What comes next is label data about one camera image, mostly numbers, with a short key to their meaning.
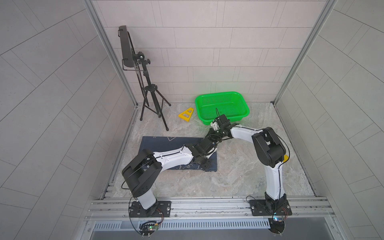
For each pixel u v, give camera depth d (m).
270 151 0.54
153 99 0.93
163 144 0.92
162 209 0.71
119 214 0.69
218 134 0.84
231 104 1.15
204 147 0.67
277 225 0.68
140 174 0.43
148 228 0.65
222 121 0.81
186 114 1.09
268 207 0.64
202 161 0.66
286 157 0.88
